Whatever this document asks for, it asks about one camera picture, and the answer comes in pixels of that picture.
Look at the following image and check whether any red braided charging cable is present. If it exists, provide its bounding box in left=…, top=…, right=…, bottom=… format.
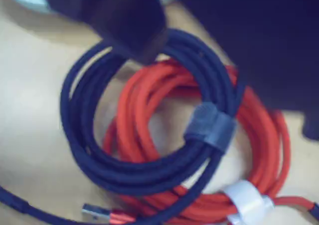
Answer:
left=81, top=60, right=319, bottom=225

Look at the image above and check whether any white velcro cable strap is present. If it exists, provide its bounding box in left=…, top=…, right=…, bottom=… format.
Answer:
left=223, top=180, right=276, bottom=225

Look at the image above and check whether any black braided charging cable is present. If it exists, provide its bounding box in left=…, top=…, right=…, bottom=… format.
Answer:
left=0, top=29, right=247, bottom=225

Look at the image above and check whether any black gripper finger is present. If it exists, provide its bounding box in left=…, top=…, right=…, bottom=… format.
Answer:
left=43, top=0, right=170, bottom=65
left=171, top=0, right=319, bottom=141

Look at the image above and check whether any dark velcro cable strap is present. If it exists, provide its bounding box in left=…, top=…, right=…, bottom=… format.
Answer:
left=183, top=102, right=237, bottom=153

